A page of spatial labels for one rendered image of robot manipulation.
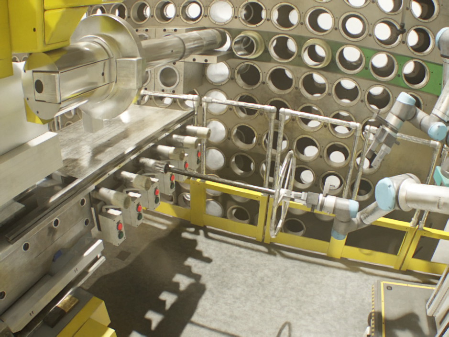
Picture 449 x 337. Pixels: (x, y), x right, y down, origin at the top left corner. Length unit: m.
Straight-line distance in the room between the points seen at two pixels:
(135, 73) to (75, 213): 0.70
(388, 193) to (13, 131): 1.30
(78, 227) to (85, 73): 0.74
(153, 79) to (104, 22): 1.88
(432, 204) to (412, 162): 2.03
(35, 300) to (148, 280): 1.12
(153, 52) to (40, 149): 0.59
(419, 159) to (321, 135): 0.94
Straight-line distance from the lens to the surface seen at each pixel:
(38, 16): 1.01
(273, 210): 1.38
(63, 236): 1.51
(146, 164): 1.75
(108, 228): 1.60
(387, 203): 1.24
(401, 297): 2.00
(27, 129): 1.27
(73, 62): 1.05
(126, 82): 1.13
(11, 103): 1.25
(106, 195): 1.51
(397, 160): 3.13
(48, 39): 1.00
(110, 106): 1.25
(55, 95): 1.01
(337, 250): 2.58
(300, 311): 2.19
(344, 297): 2.34
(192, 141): 1.98
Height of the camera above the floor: 1.63
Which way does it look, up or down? 27 degrees down
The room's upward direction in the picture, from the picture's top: 4 degrees clockwise
